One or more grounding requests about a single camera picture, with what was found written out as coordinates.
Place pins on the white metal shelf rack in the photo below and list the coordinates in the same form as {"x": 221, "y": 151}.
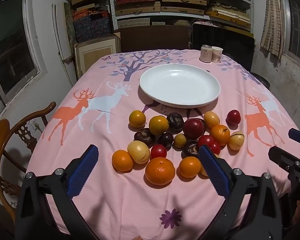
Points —
{"x": 111, "y": 2}

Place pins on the small yellow plum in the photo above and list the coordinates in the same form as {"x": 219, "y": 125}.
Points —
{"x": 180, "y": 140}

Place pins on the small red plum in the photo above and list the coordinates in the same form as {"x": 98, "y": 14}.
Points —
{"x": 233, "y": 117}

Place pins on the dark brown water chestnut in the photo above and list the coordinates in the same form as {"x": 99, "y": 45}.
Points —
{"x": 144, "y": 137}
{"x": 190, "y": 150}

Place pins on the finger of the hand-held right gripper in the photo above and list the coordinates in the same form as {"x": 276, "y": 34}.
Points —
{"x": 283, "y": 158}
{"x": 298, "y": 135}

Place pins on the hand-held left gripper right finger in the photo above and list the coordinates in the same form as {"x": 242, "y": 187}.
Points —
{"x": 215, "y": 171}

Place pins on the barred window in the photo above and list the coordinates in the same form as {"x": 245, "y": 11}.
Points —
{"x": 298, "y": 30}

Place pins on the framed picture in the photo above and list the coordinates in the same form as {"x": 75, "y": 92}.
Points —
{"x": 97, "y": 52}

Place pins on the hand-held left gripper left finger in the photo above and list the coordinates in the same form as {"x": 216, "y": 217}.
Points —
{"x": 83, "y": 170}

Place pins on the brick pattern curtain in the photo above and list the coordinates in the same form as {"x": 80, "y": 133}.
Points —
{"x": 272, "y": 20}

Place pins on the pink drink can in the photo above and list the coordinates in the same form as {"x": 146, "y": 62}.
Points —
{"x": 205, "y": 53}

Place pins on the dark blue patterned boxes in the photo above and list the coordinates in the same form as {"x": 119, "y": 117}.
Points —
{"x": 92, "y": 26}

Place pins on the white paper cup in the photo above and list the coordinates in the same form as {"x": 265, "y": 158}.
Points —
{"x": 216, "y": 55}

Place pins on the black panel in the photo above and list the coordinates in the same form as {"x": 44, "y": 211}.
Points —
{"x": 222, "y": 42}

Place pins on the carved wooden chair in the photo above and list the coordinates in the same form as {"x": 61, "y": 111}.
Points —
{"x": 2, "y": 135}

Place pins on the brown panel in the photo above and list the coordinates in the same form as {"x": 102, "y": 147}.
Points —
{"x": 155, "y": 38}

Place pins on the white leaning board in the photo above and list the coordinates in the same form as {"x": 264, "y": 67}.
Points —
{"x": 62, "y": 52}

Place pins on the white round plate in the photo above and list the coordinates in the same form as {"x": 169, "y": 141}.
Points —
{"x": 180, "y": 83}

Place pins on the dark purple plum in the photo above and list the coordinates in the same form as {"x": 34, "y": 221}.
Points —
{"x": 165, "y": 140}

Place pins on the large red plum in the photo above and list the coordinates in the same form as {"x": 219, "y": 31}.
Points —
{"x": 193, "y": 128}

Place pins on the stack of flat woven boxes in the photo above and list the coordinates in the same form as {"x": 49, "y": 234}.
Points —
{"x": 182, "y": 1}

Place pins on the large orange mandarin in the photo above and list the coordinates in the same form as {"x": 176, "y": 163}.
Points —
{"x": 160, "y": 170}

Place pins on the white framed window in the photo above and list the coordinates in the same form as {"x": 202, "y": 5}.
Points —
{"x": 12, "y": 47}

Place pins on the pink deer print tablecloth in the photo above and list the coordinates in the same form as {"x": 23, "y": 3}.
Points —
{"x": 102, "y": 135}

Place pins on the dark purple passion fruit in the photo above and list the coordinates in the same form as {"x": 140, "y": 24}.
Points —
{"x": 175, "y": 121}

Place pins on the black round stool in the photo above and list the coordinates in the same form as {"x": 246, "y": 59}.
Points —
{"x": 261, "y": 79}

